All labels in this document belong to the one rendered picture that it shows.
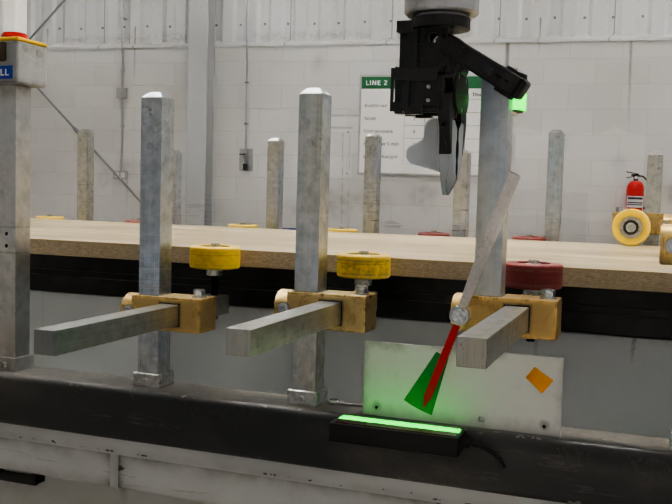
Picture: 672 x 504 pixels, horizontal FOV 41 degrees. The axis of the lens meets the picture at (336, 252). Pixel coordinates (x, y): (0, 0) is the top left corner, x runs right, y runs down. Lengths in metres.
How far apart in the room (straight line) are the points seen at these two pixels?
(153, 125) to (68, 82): 8.46
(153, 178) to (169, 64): 7.95
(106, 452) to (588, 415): 0.73
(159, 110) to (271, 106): 7.49
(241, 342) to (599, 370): 0.61
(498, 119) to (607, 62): 7.24
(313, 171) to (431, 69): 0.24
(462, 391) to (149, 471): 0.52
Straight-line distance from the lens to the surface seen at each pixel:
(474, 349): 0.88
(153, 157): 1.33
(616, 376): 1.37
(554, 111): 8.33
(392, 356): 1.19
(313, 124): 1.22
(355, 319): 1.20
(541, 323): 1.14
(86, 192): 2.74
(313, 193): 1.22
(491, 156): 1.15
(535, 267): 1.23
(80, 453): 1.49
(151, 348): 1.35
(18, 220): 1.48
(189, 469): 1.39
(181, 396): 1.32
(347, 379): 1.46
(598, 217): 8.30
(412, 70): 1.08
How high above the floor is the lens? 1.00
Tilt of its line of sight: 4 degrees down
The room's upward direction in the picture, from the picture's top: 2 degrees clockwise
